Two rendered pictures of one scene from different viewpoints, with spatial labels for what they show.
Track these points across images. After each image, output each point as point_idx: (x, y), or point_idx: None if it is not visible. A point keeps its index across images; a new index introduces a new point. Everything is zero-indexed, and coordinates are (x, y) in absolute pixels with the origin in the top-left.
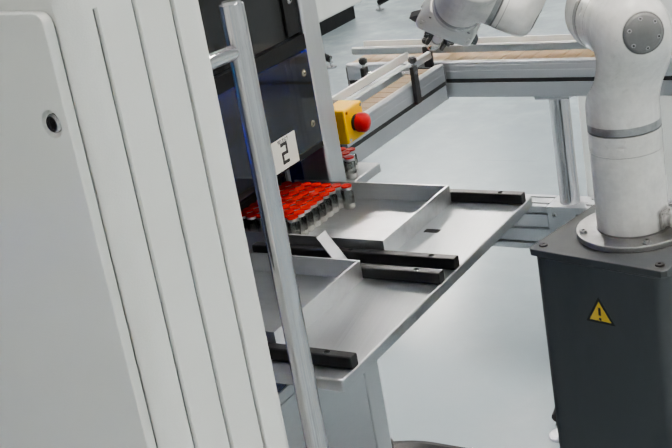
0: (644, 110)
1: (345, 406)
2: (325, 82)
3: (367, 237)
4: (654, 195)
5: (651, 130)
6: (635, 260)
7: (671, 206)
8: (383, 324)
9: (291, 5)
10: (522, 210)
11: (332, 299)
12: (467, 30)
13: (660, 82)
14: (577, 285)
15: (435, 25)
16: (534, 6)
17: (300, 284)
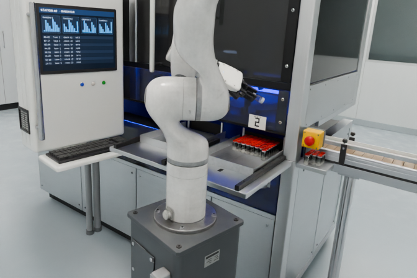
0: (167, 147)
1: (255, 236)
2: (296, 111)
3: (224, 159)
4: (167, 195)
5: (168, 161)
6: (147, 208)
7: (210, 234)
8: (140, 154)
9: (287, 69)
10: (233, 192)
11: (165, 147)
12: None
13: (169, 138)
14: None
15: None
16: (170, 70)
17: None
